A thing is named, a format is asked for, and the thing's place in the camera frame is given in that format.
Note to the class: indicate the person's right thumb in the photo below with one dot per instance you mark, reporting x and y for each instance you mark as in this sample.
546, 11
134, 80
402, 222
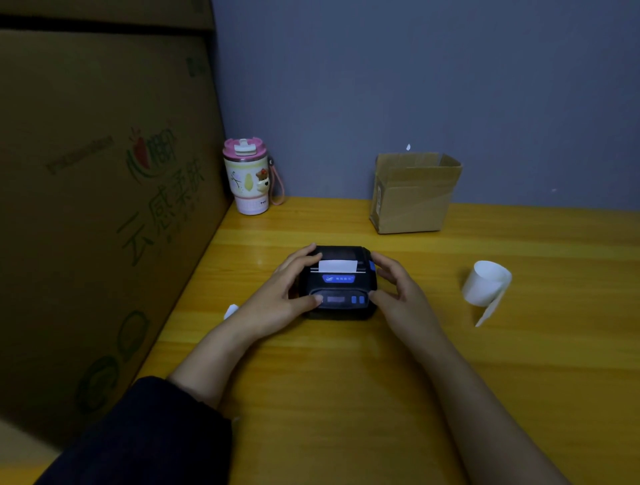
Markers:
381, 298

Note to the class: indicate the person's left middle finger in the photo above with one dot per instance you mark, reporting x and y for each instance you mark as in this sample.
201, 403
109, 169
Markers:
296, 255

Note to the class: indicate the small open cardboard box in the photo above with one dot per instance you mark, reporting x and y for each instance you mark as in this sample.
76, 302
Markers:
412, 192

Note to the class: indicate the person's left forearm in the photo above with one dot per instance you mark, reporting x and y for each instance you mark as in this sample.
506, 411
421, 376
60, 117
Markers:
215, 359

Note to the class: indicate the person's left hand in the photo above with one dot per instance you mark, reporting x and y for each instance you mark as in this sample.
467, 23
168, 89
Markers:
270, 305

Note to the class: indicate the white paper roll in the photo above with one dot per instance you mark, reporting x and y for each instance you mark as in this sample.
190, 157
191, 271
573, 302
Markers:
486, 287

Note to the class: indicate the person's right forearm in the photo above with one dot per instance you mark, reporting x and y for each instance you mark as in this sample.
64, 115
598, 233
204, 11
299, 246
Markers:
480, 414

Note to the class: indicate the large printed cardboard box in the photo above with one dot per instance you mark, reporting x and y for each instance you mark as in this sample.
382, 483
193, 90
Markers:
95, 220

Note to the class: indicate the pink lidded cartoon tumbler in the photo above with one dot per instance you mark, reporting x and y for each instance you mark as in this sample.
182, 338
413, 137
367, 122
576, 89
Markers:
248, 176

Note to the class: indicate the dark sleeve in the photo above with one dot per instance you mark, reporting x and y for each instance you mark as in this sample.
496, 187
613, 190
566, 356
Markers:
145, 439

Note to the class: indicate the small white paper scrap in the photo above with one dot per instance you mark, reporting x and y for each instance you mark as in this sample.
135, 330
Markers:
230, 311

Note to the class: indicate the person's right hand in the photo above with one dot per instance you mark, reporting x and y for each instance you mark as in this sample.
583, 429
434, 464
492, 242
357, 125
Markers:
410, 310

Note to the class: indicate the black portable label printer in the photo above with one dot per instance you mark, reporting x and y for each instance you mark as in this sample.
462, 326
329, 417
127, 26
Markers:
339, 285

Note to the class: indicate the person's left thumb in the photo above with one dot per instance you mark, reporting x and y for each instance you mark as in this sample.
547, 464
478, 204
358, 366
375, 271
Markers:
306, 302

